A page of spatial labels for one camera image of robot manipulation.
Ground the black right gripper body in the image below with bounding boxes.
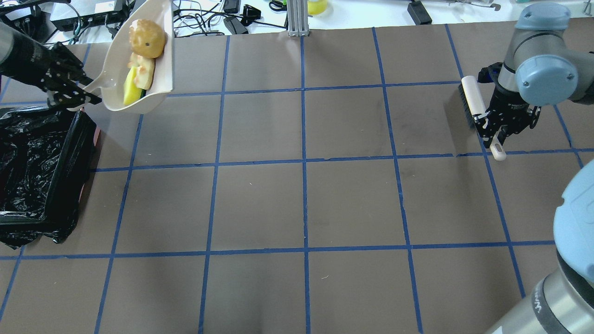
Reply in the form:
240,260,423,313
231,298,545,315
474,63,541,148

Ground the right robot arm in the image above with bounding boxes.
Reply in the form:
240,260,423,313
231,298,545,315
459,2,593,334

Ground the orange-yellow bread roll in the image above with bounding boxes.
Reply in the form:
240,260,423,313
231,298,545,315
128,19,166,58

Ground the aluminium frame post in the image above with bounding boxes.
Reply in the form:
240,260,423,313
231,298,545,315
286,0,310,37

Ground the black trash bag bin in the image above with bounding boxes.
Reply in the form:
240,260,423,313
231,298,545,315
0,106,97,249

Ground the beige hand brush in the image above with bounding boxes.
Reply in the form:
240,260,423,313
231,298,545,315
458,76,507,161

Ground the black power adapter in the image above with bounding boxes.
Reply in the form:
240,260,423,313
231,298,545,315
407,0,433,26

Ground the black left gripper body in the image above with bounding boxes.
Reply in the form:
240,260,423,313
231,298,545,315
31,43,102,108

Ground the croissant bread piece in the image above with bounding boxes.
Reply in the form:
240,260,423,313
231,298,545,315
128,53,155,90

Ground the yellow green sponge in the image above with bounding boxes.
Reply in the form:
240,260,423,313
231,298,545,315
123,66,146,106

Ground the beige plastic dustpan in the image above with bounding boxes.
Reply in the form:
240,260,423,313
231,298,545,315
84,0,174,114

